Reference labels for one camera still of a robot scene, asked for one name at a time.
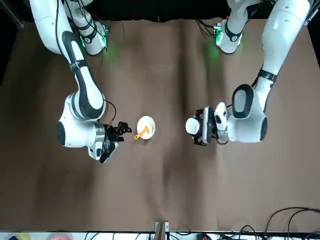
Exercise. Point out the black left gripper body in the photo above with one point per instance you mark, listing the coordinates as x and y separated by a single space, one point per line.
214 132

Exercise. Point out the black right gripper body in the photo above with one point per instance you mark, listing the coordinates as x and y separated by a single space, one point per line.
110 137

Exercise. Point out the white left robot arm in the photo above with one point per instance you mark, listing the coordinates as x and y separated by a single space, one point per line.
250 120

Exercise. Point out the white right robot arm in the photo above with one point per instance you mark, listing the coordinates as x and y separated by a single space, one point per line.
85 82

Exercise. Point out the white bowl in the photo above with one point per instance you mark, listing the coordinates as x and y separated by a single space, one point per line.
146 121

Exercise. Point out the pink plate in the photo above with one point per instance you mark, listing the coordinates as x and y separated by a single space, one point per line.
62 237

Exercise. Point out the yellow plate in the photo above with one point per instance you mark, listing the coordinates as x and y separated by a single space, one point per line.
20 237

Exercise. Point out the aluminium frame post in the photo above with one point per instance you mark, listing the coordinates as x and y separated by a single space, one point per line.
161 231

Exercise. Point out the aluminium frame rail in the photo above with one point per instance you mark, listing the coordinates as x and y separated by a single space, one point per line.
18 22

